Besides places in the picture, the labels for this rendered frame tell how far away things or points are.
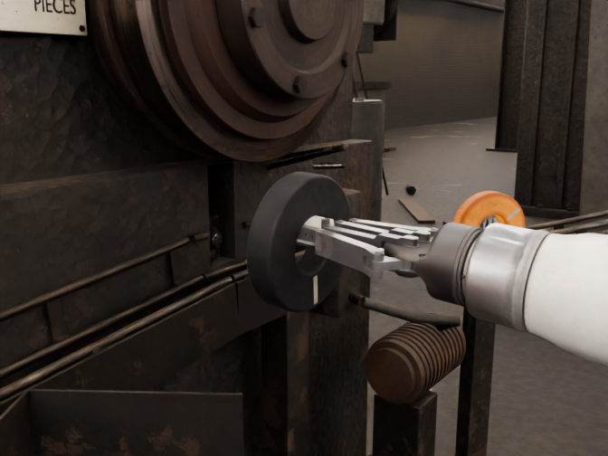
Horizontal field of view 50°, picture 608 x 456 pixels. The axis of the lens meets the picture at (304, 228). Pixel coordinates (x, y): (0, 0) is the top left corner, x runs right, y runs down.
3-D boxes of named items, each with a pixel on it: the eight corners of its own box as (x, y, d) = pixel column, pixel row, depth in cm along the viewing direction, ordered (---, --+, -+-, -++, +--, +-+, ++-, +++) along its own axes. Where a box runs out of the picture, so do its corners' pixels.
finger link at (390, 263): (435, 273, 62) (410, 288, 58) (386, 262, 65) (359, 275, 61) (437, 250, 61) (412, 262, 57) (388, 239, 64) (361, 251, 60)
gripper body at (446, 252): (455, 319, 58) (366, 294, 63) (491, 294, 64) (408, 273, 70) (464, 238, 56) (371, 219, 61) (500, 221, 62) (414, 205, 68)
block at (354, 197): (294, 309, 128) (293, 189, 123) (318, 299, 134) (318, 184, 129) (338, 321, 122) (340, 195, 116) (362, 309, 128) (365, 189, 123)
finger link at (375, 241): (418, 275, 64) (412, 279, 63) (323, 252, 70) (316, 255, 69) (422, 237, 63) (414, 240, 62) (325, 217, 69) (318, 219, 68)
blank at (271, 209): (240, 188, 65) (265, 194, 63) (329, 157, 77) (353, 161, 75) (248, 327, 70) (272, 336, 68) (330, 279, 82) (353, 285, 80)
